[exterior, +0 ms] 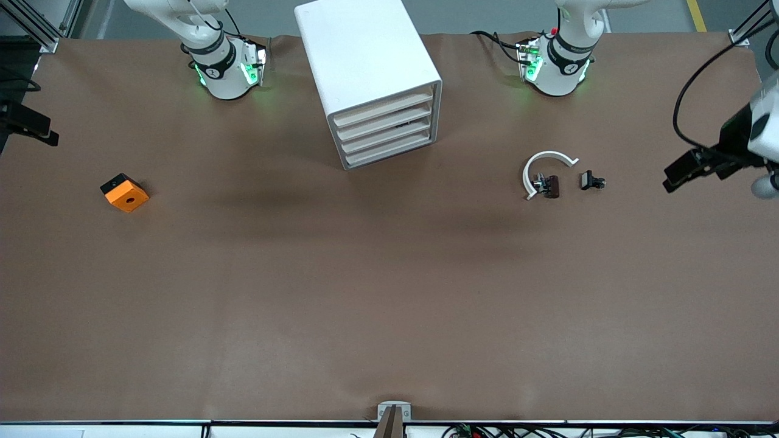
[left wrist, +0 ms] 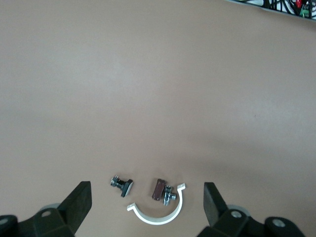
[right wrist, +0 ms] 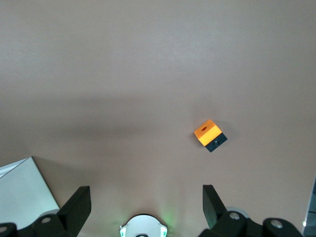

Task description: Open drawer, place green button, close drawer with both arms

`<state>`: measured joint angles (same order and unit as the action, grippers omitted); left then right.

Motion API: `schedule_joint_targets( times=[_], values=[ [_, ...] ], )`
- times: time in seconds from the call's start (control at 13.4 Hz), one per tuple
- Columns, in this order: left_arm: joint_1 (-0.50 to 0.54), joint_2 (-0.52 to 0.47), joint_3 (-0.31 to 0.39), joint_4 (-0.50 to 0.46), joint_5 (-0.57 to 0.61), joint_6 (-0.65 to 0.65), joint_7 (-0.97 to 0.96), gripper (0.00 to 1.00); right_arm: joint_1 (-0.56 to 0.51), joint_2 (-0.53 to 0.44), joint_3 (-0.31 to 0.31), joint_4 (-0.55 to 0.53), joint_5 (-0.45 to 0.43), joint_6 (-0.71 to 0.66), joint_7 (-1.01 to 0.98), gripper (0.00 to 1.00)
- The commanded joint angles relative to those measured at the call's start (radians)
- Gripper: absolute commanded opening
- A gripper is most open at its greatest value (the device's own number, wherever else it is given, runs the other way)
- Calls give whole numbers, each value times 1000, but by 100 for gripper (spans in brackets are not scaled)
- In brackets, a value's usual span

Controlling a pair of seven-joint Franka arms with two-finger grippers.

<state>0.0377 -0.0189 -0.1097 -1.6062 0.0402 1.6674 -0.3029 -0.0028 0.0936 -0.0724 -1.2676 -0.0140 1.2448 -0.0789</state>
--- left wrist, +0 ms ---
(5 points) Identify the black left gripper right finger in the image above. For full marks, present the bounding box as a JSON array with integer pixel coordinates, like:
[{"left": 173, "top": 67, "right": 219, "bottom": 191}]
[{"left": 197, "top": 182, "right": 304, "bottom": 237}]

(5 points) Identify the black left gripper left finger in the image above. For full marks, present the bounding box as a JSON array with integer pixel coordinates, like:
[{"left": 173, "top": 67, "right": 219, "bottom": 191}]
[{"left": 0, "top": 181, "right": 92, "bottom": 237}]

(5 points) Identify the brown table mat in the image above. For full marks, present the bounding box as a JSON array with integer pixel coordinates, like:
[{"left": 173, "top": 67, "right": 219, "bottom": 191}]
[{"left": 0, "top": 0, "right": 316, "bottom": 237}]

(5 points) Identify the black switch with metal terminals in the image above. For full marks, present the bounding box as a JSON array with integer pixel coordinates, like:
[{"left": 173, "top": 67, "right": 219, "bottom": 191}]
[{"left": 109, "top": 174, "right": 134, "bottom": 198}]

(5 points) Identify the white half-ring clamp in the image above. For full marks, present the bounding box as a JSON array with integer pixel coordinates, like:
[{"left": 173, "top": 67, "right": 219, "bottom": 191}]
[{"left": 126, "top": 182, "right": 187, "bottom": 226}]

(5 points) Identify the black cable bundle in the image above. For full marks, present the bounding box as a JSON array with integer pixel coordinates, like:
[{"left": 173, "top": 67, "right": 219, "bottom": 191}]
[{"left": 237, "top": 0, "right": 316, "bottom": 18}]

